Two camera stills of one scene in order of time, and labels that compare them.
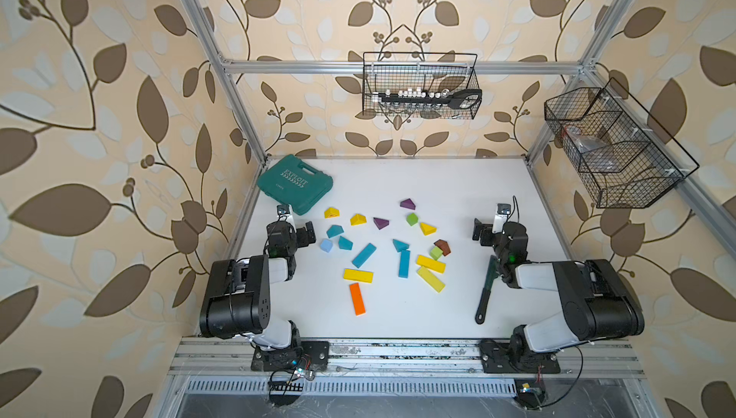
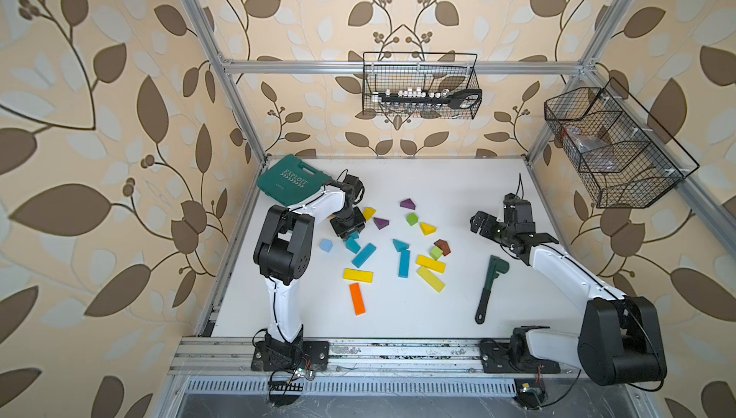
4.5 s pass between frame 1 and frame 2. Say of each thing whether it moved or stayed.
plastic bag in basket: stayed
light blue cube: stayed
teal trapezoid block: moved
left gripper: moved
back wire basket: stayed
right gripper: moved
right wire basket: stayed
